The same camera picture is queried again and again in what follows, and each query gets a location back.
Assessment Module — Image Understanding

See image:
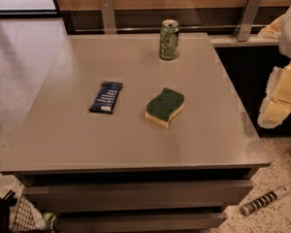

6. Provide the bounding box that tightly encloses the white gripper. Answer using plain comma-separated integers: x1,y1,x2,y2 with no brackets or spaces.
257,62,291,129

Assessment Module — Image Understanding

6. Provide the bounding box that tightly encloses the green soda can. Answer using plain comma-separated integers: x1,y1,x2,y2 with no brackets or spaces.
159,19,179,60

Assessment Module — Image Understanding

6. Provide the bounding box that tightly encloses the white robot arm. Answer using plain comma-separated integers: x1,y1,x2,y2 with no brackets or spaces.
257,6,291,129

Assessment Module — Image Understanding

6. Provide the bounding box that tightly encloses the green and yellow sponge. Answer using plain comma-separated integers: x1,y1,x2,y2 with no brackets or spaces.
145,87,185,128

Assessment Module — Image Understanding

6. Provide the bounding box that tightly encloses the upper grey drawer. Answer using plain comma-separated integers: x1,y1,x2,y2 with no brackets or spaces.
23,180,253,214

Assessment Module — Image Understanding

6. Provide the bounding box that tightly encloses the grey drawer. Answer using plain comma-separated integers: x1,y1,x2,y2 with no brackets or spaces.
58,213,226,233
23,180,253,214

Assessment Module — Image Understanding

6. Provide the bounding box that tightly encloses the dark blue snack packet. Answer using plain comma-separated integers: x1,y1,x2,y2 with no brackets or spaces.
88,82,123,115

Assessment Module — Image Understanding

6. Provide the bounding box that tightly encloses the lower grey drawer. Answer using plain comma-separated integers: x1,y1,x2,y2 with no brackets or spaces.
58,213,226,233

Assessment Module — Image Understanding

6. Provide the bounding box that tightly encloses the black object bottom left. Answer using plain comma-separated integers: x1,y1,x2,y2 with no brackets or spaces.
0,190,17,233

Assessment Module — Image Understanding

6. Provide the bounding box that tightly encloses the black white striped handle tool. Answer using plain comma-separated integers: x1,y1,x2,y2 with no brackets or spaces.
240,186,291,216

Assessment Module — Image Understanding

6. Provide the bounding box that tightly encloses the metal rail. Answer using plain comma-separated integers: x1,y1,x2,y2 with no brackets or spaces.
75,23,266,33

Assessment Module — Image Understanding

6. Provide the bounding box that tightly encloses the left metal bracket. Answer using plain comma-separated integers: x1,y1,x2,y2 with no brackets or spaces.
99,0,116,34

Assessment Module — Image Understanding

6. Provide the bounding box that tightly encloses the wire mesh basket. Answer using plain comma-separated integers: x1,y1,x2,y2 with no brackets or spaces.
11,195,36,233

